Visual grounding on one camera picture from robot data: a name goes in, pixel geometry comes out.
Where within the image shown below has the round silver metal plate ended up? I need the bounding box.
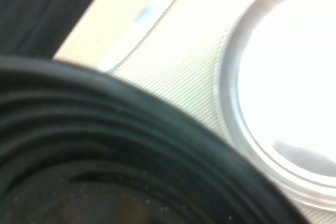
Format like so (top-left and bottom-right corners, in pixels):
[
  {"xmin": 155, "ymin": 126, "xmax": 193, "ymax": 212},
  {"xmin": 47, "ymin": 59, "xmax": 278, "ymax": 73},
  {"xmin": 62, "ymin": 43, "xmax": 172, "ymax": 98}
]
[{"xmin": 218, "ymin": 0, "xmax": 336, "ymax": 210}]

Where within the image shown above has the black ribbed bowl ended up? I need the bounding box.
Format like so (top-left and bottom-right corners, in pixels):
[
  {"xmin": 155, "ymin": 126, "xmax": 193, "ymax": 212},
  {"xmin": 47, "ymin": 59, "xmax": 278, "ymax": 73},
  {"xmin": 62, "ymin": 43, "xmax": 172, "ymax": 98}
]
[{"xmin": 0, "ymin": 56, "xmax": 310, "ymax": 224}]

